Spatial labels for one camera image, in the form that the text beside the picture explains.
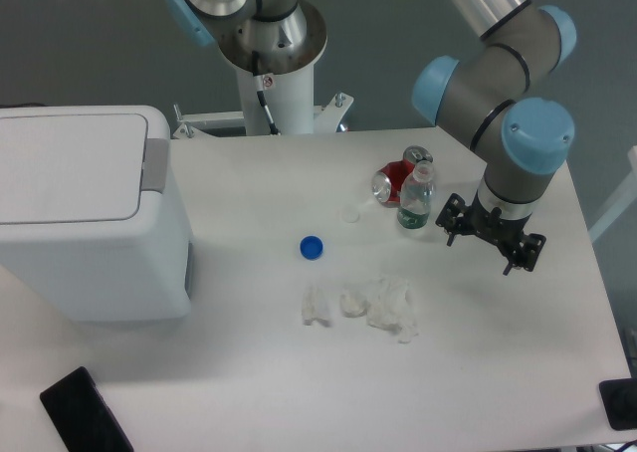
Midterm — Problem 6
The black device table corner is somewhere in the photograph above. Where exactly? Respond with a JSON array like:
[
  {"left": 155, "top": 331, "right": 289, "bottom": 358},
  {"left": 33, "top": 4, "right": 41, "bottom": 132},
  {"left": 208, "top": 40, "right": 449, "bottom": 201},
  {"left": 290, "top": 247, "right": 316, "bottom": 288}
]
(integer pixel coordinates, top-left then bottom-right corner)
[{"left": 598, "top": 378, "right": 636, "bottom": 431}]

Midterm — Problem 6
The crushed red soda can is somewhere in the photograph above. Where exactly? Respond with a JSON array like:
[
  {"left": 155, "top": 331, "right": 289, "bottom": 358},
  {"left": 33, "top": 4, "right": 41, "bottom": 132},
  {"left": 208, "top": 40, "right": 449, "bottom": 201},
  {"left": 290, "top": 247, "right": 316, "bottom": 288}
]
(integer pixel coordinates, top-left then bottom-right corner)
[{"left": 371, "top": 145, "right": 433, "bottom": 207}]

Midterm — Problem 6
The small crumpled tissue left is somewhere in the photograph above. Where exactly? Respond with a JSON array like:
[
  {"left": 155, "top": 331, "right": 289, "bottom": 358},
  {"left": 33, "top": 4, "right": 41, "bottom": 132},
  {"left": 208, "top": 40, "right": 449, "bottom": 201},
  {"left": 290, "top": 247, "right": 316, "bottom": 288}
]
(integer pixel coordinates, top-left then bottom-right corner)
[{"left": 301, "top": 285, "right": 331, "bottom": 328}]

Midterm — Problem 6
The small crumpled tissue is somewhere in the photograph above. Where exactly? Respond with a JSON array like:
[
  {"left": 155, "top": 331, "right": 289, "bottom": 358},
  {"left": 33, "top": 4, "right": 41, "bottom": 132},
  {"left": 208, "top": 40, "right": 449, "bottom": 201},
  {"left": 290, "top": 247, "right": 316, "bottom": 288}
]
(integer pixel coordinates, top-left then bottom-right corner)
[
  {"left": 301, "top": 285, "right": 331, "bottom": 328},
  {"left": 339, "top": 290, "right": 369, "bottom": 318}
]

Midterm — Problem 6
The white plastic trash can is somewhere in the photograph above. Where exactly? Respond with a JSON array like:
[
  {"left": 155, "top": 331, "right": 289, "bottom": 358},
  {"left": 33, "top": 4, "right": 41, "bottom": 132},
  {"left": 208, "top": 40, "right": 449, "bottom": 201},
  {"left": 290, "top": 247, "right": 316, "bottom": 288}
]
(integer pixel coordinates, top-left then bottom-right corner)
[{"left": 1, "top": 106, "right": 193, "bottom": 322}]

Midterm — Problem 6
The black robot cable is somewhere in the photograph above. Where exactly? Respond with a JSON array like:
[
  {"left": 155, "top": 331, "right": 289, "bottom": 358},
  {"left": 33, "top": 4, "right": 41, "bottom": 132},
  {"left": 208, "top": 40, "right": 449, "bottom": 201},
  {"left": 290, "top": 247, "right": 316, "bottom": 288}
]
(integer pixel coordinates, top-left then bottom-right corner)
[{"left": 251, "top": 51, "right": 283, "bottom": 136}]

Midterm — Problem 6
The large crumpled tissue right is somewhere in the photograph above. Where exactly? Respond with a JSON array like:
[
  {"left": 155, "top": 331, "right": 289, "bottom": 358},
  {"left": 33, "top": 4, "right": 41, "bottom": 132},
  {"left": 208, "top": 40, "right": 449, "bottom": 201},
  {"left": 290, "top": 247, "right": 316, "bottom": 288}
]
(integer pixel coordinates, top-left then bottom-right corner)
[{"left": 365, "top": 276, "right": 419, "bottom": 344}]

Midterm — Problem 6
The black smartphone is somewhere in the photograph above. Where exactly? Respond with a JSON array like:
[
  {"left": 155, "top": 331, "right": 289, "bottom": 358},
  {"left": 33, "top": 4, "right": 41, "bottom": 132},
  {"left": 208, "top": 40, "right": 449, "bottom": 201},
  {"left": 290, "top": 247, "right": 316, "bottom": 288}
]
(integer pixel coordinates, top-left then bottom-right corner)
[{"left": 39, "top": 366, "right": 134, "bottom": 451}]

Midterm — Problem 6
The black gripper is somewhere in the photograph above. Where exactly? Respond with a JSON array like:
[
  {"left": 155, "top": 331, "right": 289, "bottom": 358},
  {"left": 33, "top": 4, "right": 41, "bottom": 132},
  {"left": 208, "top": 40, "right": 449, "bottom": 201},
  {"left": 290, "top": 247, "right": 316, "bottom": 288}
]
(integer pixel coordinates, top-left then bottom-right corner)
[{"left": 435, "top": 193, "right": 546, "bottom": 276}]

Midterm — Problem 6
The white frame right edge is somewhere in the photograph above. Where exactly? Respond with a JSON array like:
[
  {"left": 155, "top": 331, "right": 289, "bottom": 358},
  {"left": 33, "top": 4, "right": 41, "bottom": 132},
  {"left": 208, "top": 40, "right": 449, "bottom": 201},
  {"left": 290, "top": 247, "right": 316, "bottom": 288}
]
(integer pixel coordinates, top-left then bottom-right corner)
[{"left": 588, "top": 146, "right": 636, "bottom": 243}]

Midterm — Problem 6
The small crumpled tissue middle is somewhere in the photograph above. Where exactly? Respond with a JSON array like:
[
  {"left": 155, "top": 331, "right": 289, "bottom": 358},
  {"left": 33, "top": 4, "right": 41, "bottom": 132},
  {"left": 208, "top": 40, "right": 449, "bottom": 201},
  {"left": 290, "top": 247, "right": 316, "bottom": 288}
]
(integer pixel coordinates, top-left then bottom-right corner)
[{"left": 339, "top": 290, "right": 369, "bottom": 318}]

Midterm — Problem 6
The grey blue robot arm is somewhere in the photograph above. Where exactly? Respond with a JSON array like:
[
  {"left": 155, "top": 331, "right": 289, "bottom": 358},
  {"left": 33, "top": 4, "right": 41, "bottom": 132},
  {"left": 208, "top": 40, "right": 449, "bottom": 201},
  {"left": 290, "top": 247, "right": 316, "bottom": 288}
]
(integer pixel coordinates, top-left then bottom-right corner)
[{"left": 165, "top": 0, "right": 577, "bottom": 271}]

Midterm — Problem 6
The blue bottle cap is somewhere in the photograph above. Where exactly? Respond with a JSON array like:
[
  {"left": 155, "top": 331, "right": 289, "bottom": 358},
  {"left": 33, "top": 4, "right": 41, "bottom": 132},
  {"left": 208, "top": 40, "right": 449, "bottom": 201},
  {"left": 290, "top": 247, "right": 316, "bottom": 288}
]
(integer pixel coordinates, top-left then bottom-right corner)
[{"left": 299, "top": 235, "right": 323, "bottom": 261}]

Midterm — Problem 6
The clear green label bottle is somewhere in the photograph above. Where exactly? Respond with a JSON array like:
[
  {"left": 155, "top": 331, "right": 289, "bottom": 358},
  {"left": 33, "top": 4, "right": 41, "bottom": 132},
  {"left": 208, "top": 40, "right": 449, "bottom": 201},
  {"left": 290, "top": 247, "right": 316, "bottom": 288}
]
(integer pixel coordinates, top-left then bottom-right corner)
[{"left": 397, "top": 160, "right": 435, "bottom": 230}]

